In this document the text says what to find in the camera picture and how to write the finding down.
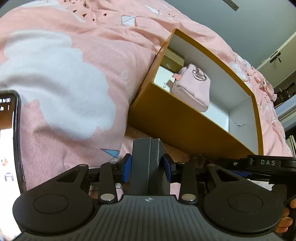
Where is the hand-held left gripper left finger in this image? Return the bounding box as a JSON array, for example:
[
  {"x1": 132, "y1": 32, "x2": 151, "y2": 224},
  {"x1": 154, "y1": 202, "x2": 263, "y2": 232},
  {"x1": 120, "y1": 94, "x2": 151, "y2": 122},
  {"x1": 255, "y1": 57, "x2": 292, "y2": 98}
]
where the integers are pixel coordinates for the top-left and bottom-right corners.
[{"x1": 55, "y1": 153, "x2": 133, "y2": 204}]

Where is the cream door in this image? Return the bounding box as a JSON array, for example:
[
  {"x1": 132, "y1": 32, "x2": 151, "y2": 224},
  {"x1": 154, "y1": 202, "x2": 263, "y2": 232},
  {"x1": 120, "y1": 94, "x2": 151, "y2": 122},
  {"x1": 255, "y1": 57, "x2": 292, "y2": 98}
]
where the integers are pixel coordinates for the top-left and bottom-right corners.
[{"x1": 255, "y1": 32, "x2": 296, "y2": 93}]

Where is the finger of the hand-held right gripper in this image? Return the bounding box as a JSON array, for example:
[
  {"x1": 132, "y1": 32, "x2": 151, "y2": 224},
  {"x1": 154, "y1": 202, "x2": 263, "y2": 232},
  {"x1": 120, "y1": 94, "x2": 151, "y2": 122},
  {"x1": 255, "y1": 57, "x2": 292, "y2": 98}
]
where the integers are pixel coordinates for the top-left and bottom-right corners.
[
  {"x1": 190, "y1": 153, "x2": 249, "y2": 172},
  {"x1": 229, "y1": 170, "x2": 253, "y2": 179}
]

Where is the pink cloud print blanket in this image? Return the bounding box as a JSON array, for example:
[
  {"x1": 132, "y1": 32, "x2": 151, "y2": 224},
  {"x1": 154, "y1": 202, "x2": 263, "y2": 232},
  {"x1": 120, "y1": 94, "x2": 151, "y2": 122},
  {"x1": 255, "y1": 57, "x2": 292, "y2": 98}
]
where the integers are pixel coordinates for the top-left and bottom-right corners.
[{"x1": 0, "y1": 0, "x2": 294, "y2": 197}]

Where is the person's right hand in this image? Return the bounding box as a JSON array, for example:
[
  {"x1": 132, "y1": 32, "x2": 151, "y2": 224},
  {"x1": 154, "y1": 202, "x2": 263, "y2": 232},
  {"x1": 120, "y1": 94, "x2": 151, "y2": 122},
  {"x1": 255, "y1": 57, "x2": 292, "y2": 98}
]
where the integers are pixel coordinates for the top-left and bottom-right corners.
[{"x1": 276, "y1": 199, "x2": 296, "y2": 233}]

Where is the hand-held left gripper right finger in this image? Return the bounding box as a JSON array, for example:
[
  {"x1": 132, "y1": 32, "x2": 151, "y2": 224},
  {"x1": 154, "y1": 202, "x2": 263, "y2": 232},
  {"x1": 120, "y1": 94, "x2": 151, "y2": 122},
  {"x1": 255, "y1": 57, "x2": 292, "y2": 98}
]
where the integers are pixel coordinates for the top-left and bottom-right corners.
[{"x1": 162, "y1": 154, "x2": 245, "y2": 204}]

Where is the long white box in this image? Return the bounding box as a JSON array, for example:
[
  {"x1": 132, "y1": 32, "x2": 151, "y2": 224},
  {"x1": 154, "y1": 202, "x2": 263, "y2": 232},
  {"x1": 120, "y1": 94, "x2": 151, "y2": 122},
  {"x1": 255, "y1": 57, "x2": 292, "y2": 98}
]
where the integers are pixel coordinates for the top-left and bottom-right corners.
[{"x1": 153, "y1": 66, "x2": 176, "y2": 90}]

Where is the orange cardboard box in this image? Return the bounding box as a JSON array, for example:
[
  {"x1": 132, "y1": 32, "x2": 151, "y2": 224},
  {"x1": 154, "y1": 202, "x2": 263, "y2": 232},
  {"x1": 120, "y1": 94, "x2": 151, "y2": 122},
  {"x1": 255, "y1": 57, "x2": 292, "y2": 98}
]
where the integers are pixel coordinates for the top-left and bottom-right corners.
[{"x1": 128, "y1": 28, "x2": 264, "y2": 161}]

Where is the dark grey box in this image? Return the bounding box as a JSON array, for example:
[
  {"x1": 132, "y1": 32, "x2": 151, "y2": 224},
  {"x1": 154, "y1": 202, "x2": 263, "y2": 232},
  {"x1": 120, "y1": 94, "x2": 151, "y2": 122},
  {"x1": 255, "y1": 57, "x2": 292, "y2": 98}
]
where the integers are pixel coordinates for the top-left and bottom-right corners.
[{"x1": 129, "y1": 137, "x2": 168, "y2": 196}]

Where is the black door handle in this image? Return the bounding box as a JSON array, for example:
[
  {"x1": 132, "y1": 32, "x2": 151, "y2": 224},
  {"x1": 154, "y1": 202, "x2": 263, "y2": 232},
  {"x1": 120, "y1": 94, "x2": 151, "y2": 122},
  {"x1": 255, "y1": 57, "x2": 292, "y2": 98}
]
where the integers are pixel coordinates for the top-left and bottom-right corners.
[{"x1": 269, "y1": 51, "x2": 282, "y2": 63}]

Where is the black smartphone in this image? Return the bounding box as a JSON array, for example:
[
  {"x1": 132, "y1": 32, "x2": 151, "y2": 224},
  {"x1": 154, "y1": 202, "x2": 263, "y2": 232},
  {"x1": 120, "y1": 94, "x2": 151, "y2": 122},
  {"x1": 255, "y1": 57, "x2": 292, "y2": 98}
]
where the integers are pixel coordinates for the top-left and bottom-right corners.
[{"x1": 0, "y1": 90, "x2": 27, "y2": 237}]

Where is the small gold box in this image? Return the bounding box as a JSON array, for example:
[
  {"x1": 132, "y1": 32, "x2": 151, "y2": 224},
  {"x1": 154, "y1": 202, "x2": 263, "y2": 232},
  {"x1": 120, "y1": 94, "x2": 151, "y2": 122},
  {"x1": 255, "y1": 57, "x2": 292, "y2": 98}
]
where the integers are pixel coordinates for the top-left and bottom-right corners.
[{"x1": 161, "y1": 49, "x2": 185, "y2": 74}]

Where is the grey wall socket panel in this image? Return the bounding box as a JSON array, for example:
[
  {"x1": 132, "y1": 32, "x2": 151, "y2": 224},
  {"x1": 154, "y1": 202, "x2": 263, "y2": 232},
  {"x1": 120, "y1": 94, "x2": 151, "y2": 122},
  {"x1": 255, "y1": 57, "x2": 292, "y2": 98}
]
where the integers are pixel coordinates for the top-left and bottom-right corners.
[{"x1": 223, "y1": 0, "x2": 239, "y2": 11}]

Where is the pink zip pouch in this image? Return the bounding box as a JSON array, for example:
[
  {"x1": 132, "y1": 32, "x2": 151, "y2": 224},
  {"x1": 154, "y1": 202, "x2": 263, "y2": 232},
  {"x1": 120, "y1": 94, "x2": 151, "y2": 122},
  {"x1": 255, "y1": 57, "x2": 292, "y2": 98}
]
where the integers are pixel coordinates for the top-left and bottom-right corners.
[{"x1": 171, "y1": 64, "x2": 211, "y2": 113}]

